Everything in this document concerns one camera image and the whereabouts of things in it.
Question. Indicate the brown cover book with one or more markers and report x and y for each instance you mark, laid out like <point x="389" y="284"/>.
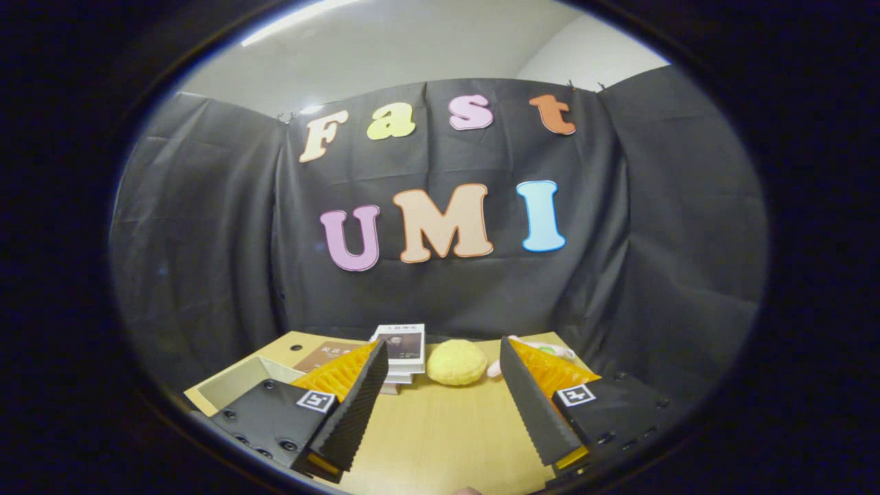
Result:
<point x="323" y="356"/>

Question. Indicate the pink and green plush toy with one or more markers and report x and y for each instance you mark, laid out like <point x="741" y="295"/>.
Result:
<point x="560" y="352"/>

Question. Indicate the yellow round plush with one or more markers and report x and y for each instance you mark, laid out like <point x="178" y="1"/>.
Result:
<point x="457" y="362"/>

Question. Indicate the thick book with brown edges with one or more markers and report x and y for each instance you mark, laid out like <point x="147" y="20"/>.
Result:
<point x="390" y="389"/>

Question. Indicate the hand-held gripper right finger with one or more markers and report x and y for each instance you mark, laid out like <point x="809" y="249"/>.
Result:
<point x="526" y="405"/>

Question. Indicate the plain white book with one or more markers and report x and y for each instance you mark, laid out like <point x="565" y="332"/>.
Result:
<point x="399" y="378"/>

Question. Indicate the tan storage box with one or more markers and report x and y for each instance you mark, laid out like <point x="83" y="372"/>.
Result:
<point x="240" y="385"/>

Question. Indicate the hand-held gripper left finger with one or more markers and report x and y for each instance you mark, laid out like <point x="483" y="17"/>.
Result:
<point x="357" y="405"/>

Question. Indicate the white book with portrait cover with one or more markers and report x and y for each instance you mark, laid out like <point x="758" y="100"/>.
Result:
<point x="404" y="344"/>

